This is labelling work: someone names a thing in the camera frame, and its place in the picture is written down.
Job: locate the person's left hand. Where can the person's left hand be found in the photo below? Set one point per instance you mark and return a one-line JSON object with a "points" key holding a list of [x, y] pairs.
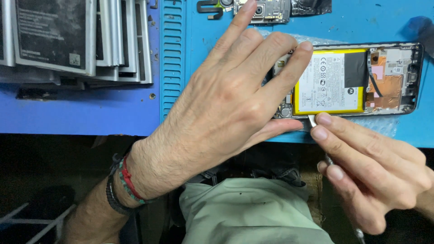
{"points": [[217, 108]]}

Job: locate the yellow white phone battery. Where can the yellow white phone battery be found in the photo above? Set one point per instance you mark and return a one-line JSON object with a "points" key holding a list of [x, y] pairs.
{"points": [[329, 84]]}

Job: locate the person's right hand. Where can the person's right hand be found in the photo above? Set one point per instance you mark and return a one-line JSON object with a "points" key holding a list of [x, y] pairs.
{"points": [[390, 169]]}

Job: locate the blue silicone repair mat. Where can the blue silicone repair mat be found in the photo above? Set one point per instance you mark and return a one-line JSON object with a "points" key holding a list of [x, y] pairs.
{"points": [[373, 27]]}

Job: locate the small round black part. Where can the small round black part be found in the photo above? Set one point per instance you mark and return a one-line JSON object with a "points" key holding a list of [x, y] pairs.
{"points": [[226, 2]]}

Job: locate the black flat part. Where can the black flat part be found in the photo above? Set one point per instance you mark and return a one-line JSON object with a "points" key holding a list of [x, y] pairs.
{"points": [[35, 94]]}

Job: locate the thin metal pry tool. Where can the thin metal pry tool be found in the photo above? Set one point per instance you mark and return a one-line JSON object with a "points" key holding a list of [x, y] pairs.
{"points": [[312, 121]]}

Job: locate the black foil piece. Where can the black foil piece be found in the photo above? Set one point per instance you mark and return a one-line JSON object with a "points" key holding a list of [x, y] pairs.
{"points": [[310, 6]]}

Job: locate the light green garment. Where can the light green garment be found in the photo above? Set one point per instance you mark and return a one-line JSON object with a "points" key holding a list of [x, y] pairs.
{"points": [[251, 213]]}

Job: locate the phone circuit board with camera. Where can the phone circuit board with camera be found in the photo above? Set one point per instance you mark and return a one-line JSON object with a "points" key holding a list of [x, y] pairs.
{"points": [[271, 12]]}

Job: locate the stack of grey phone batteries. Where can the stack of grey phone batteries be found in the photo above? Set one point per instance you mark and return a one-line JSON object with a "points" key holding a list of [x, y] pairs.
{"points": [[54, 37]]}

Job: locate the black smartphone frame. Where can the black smartphone frame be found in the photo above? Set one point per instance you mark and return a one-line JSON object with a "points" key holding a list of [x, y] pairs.
{"points": [[390, 88]]}

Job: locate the grey metal frame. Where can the grey metal frame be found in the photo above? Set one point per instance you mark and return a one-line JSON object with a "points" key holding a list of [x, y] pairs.
{"points": [[37, 222]]}

